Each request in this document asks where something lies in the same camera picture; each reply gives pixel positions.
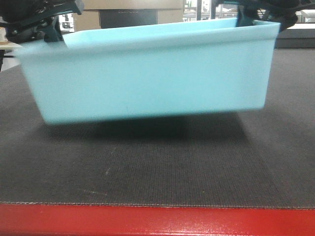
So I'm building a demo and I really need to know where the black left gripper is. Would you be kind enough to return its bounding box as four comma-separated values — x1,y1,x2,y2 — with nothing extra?
0,0,84,43

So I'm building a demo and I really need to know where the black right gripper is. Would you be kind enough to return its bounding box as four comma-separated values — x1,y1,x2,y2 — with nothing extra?
212,0,315,32

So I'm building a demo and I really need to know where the light blue plastic bin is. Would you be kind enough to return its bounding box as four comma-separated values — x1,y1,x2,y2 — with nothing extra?
16,18,280,124

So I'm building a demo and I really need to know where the dark grey conveyor belt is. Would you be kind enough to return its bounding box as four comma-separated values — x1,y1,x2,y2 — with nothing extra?
0,49,315,209

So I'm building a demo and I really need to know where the cardboard box background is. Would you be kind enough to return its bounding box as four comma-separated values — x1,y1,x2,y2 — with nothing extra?
73,0,184,31

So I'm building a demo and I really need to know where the red conveyor frame edge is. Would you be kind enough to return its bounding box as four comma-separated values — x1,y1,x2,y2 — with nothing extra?
0,204,315,236

